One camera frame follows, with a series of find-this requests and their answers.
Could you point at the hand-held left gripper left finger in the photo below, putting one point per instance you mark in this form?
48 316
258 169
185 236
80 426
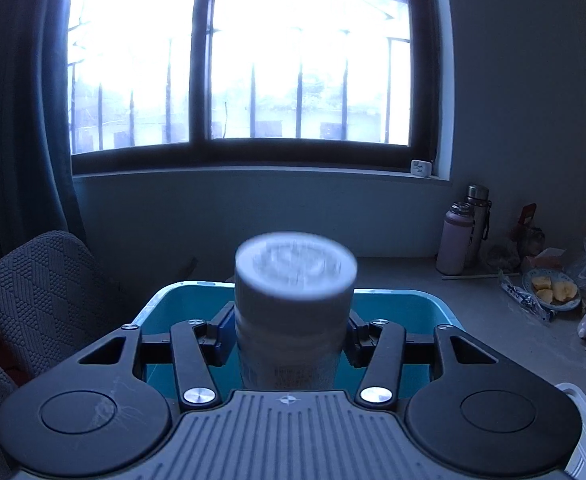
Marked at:
221 334

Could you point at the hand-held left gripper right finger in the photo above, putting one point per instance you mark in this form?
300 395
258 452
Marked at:
357 336

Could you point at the teal plastic storage bin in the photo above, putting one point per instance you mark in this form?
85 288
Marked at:
193 305

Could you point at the white plastic bottle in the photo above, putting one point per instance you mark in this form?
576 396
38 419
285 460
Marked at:
293 305

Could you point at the grey desk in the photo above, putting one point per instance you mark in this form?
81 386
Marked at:
478 340

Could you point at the pink insulated bottle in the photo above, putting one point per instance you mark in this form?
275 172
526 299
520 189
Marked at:
455 240

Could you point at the steel thermos flask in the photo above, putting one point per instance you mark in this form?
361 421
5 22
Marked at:
478 225

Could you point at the silver snack wrapper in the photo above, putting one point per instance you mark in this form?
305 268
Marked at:
520 297

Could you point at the small white sensor box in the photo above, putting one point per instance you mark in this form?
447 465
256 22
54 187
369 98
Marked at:
421 167

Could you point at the grey textured chair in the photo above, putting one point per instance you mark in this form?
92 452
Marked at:
40 305

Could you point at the orange snack box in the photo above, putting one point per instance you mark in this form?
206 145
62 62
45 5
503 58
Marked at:
543 261

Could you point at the plate of cut fruit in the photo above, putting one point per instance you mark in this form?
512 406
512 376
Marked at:
553 292

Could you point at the red packet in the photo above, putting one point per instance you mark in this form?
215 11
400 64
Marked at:
527 217

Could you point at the dark framed window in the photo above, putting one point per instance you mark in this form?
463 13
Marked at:
253 65

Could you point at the dark blue curtain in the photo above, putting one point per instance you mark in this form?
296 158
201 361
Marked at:
20 105

